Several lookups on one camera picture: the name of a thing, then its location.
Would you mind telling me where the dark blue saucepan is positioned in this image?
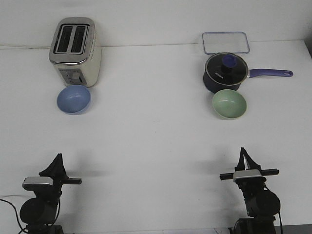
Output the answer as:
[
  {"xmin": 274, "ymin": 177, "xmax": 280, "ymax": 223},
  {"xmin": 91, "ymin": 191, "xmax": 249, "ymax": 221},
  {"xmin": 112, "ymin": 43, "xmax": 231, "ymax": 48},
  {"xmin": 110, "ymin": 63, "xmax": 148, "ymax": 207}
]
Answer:
[{"xmin": 203, "ymin": 69, "xmax": 293, "ymax": 93}]

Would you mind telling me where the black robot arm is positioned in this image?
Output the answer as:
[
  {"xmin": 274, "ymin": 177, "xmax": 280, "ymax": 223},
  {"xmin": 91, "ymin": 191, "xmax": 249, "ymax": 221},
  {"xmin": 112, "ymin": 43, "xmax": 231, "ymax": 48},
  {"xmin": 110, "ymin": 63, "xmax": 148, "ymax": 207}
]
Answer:
[
  {"xmin": 19, "ymin": 153, "xmax": 82, "ymax": 234},
  {"xmin": 219, "ymin": 147, "xmax": 281, "ymax": 234}
]

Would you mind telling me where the glass pot lid blue knob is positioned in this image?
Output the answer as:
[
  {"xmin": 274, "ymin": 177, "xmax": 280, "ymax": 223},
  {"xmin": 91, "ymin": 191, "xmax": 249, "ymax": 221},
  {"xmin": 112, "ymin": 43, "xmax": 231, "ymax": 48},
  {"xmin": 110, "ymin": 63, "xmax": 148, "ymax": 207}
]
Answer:
[{"xmin": 205, "ymin": 52, "xmax": 249, "ymax": 85}]

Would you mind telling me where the clear container lid blue rim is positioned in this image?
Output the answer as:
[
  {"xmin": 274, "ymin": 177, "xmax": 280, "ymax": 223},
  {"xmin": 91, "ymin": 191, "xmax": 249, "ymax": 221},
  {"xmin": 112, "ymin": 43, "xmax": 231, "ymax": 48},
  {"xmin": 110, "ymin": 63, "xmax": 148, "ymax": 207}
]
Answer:
[{"xmin": 202, "ymin": 31, "xmax": 250, "ymax": 55}]

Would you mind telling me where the white toaster power cord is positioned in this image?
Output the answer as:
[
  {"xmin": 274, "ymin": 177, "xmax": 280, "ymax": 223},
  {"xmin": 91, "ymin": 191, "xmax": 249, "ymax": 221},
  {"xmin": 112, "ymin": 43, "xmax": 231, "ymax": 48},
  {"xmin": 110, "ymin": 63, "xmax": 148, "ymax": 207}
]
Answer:
[{"xmin": 0, "ymin": 43, "xmax": 52, "ymax": 49}]

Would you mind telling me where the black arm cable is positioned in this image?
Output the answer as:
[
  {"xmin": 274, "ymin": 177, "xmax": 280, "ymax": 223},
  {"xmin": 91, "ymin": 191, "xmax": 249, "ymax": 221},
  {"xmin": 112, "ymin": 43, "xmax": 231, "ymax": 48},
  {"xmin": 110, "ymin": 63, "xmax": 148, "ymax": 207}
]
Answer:
[
  {"xmin": 0, "ymin": 198, "xmax": 29, "ymax": 234},
  {"xmin": 265, "ymin": 186, "xmax": 283, "ymax": 234}
]

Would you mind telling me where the cream and steel toaster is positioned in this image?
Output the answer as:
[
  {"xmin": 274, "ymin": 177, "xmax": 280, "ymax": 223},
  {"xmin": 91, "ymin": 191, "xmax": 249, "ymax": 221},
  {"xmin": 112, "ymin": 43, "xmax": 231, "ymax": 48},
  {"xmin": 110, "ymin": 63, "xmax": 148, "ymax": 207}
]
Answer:
[{"xmin": 49, "ymin": 17, "xmax": 102, "ymax": 87}]

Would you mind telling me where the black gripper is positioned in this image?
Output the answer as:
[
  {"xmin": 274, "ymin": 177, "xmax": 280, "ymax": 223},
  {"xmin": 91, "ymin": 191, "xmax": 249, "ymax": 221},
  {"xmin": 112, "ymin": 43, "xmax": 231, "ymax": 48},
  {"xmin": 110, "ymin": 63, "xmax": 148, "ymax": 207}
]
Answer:
[
  {"xmin": 39, "ymin": 153, "xmax": 82, "ymax": 195},
  {"xmin": 219, "ymin": 147, "xmax": 279, "ymax": 188}
]

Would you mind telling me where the blue bowl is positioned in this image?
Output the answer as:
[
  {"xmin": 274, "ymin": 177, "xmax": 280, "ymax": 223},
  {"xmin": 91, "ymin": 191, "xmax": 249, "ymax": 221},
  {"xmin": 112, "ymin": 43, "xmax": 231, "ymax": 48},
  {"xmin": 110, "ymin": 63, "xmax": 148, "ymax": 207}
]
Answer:
[{"xmin": 57, "ymin": 85, "xmax": 91, "ymax": 115}]

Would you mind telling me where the green bowl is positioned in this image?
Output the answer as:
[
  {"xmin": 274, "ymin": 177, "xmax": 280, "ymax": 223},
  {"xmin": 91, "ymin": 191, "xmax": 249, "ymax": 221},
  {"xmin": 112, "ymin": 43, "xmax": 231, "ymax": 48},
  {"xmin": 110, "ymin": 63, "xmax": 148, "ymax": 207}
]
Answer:
[{"xmin": 212, "ymin": 89, "xmax": 247, "ymax": 120}]

